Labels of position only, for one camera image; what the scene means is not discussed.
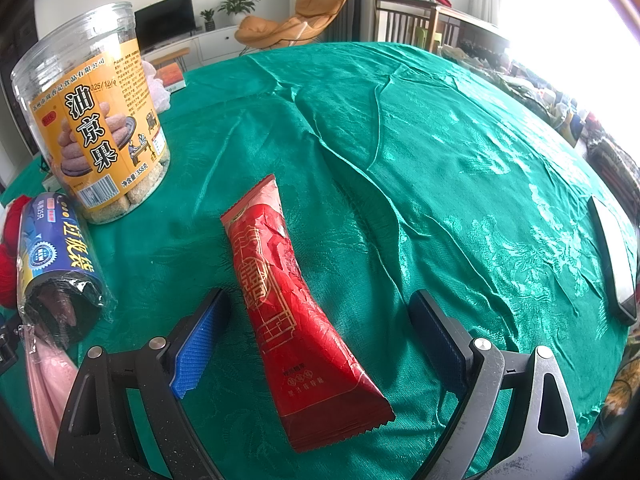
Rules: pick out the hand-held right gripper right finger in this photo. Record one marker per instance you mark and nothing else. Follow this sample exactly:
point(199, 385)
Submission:
point(440, 340)

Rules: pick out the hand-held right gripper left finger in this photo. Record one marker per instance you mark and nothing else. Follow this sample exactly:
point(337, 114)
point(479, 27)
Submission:
point(197, 347)

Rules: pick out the red snack packet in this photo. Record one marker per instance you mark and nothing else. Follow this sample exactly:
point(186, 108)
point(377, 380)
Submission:
point(280, 310)

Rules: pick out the blue roll of garbage bags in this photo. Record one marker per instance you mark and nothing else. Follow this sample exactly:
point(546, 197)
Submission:
point(55, 245)

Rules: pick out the pink plastic bag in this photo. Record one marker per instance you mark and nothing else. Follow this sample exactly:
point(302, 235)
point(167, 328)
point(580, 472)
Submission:
point(50, 395)

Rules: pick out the green tablecloth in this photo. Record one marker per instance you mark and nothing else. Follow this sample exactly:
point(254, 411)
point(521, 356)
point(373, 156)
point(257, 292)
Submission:
point(400, 160)

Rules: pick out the smartphone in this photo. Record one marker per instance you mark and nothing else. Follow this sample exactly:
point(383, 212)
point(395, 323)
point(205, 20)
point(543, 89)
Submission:
point(615, 260)

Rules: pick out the clear jar with yellow label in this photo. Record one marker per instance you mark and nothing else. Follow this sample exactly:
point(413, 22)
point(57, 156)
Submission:
point(100, 125)

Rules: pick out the white plastic bag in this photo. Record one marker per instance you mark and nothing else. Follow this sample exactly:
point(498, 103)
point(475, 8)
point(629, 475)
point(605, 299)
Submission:
point(159, 92)

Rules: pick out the pile of assorted clutter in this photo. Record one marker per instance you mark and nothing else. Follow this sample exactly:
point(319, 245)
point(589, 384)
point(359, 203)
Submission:
point(550, 95)

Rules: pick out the red book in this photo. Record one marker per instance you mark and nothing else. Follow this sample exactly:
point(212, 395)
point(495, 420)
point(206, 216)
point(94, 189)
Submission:
point(170, 77)

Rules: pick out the white media cabinet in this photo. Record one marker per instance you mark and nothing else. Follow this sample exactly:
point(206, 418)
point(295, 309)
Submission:
point(215, 42)

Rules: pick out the wooden chair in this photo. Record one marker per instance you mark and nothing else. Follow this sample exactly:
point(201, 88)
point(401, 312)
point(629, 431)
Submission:
point(440, 22)

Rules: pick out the black television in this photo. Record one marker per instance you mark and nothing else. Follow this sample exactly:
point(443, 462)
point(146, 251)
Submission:
point(165, 22)

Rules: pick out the small potted plant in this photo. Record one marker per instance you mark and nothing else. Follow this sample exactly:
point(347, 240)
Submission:
point(208, 19)

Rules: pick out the large potted plant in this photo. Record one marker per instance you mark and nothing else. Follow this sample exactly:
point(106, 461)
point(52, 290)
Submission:
point(239, 6)

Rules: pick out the orange lounge chair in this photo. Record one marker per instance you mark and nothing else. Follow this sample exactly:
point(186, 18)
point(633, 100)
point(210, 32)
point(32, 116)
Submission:
point(300, 17)

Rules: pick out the grey curtain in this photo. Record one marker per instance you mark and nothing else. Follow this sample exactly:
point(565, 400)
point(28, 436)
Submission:
point(350, 0)

